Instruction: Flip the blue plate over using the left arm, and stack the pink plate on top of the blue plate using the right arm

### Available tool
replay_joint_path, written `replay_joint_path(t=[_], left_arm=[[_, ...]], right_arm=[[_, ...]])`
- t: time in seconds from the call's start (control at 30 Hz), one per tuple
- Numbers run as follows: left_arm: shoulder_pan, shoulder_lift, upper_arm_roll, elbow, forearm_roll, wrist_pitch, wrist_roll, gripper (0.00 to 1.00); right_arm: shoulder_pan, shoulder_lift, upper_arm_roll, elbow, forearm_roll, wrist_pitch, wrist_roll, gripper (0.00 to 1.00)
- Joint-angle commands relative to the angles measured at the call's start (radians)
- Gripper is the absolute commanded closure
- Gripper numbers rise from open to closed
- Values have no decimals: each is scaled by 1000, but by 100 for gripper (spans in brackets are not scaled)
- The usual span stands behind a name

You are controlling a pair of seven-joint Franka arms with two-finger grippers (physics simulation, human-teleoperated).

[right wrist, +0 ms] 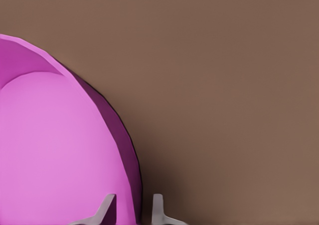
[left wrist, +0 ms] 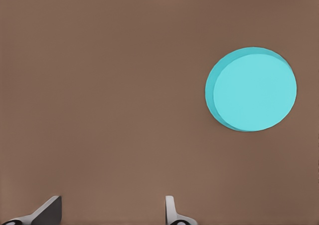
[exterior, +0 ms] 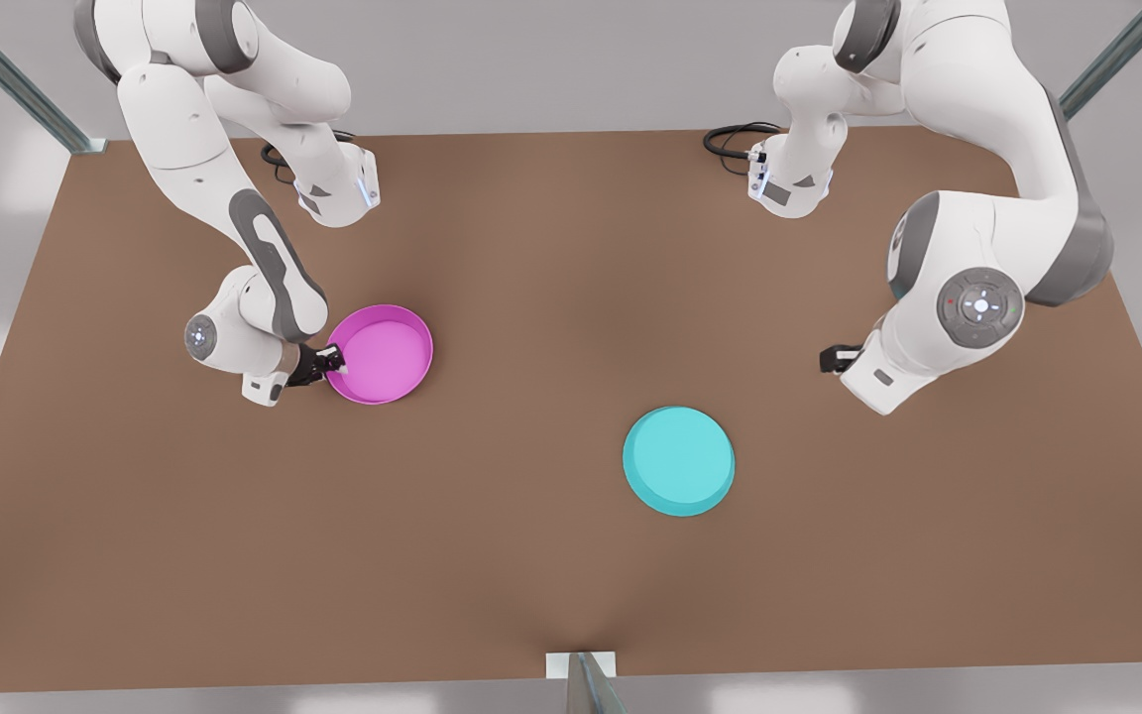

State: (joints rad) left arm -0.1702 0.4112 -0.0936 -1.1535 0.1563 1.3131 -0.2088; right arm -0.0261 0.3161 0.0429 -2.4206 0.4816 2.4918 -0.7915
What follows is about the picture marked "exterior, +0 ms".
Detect pink plate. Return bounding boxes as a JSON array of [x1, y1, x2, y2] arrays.
[[324, 304, 434, 406]]

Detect blue plate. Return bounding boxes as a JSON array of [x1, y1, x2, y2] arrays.
[[623, 406, 736, 518]]

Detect black cable loop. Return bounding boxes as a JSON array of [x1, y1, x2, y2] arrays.
[[703, 122, 783, 178], [261, 130, 358, 185]]

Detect silver frame post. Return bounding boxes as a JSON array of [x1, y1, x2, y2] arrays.
[[1059, 0, 1142, 121], [0, 0, 108, 155], [545, 652, 631, 714]]

